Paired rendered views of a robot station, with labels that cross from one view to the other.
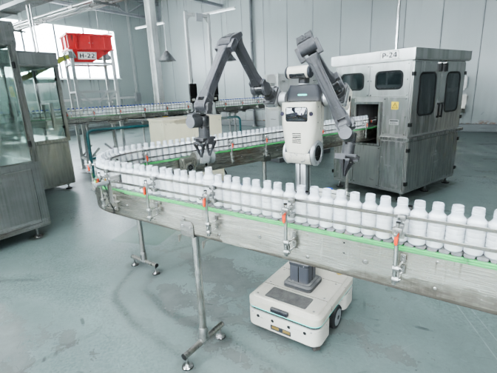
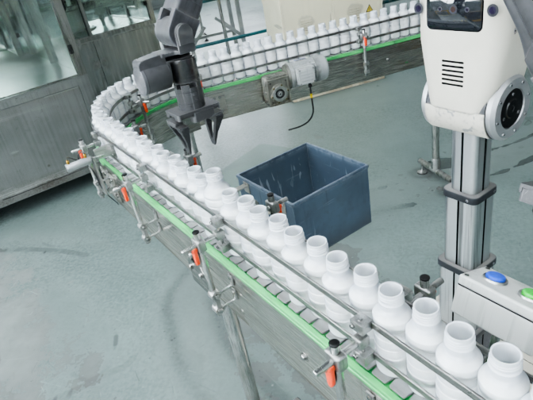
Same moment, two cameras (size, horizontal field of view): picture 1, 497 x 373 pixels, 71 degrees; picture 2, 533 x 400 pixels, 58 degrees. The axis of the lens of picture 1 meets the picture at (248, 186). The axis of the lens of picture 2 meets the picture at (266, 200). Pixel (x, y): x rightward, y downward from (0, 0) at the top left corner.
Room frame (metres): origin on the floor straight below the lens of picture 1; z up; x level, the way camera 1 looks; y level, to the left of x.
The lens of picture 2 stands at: (0.91, -0.32, 1.66)
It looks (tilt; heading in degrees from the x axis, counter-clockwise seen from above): 29 degrees down; 25
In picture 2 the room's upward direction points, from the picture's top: 11 degrees counter-clockwise
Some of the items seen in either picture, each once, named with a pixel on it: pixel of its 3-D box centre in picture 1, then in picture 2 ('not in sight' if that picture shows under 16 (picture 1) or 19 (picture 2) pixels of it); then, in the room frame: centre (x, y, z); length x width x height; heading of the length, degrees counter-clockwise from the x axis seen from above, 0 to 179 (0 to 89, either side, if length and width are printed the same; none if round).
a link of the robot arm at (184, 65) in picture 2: (203, 121); (181, 70); (1.78, 0.21, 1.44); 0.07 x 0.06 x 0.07; 145
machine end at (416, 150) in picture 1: (396, 122); not in sight; (5.50, -2.34, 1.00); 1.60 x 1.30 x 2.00; 127
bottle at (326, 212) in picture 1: (326, 207); (458, 373); (1.41, -0.33, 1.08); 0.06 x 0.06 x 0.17
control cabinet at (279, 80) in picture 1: (285, 117); not in sight; (8.04, -0.89, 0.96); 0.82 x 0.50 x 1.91; 127
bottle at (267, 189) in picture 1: (268, 197); (321, 277); (1.58, -0.09, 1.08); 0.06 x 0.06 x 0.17
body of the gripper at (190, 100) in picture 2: (204, 133); (190, 98); (1.78, 0.21, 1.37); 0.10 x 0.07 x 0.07; 145
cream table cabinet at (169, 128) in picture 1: (187, 151); (323, 29); (6.11, 1.04, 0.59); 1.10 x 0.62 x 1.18; 127
